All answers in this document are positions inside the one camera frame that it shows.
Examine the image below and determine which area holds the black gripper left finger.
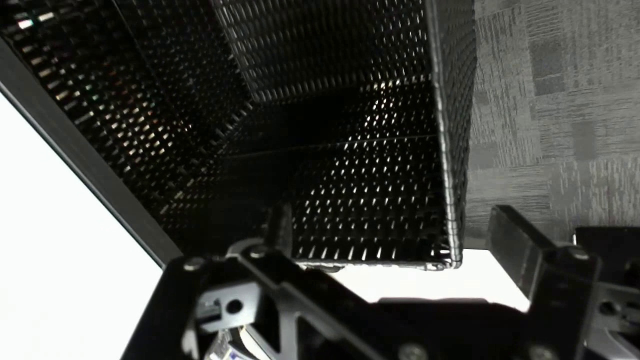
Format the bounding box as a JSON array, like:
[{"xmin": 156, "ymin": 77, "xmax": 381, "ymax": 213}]
[{"xmin": 121, "ymin": 202, "xmax": 386, "ymax": 360}]

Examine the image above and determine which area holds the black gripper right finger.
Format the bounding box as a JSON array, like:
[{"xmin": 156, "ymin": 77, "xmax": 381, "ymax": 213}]
[{"xmin": 484, "ymin": 202, "xmax": 640, "ymax": 360}]

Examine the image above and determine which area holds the black mesh storage bin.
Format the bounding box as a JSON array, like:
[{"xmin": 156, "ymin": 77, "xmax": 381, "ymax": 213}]
[{"xmin": 0, "ymin": 0, "xmax": 481, "ymax": 272}]

